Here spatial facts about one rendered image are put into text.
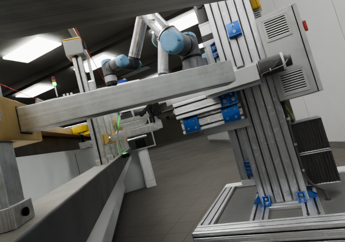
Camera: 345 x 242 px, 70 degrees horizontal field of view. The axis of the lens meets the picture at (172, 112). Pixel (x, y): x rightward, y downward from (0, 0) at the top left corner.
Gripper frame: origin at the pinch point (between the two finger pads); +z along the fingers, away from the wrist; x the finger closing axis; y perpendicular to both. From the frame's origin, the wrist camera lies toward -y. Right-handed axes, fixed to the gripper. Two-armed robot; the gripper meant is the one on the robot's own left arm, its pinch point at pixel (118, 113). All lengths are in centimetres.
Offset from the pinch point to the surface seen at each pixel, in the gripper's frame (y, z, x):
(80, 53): 56, -19, -27
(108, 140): 32.2, 16.4, -18.5
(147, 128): 32.5, 15.6, 2.7
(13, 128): 121, 17, -50
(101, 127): 29.1, 9.3, -19.2
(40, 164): 51, 20, -49
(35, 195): 60, 29, -52
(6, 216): 124, 25, -52
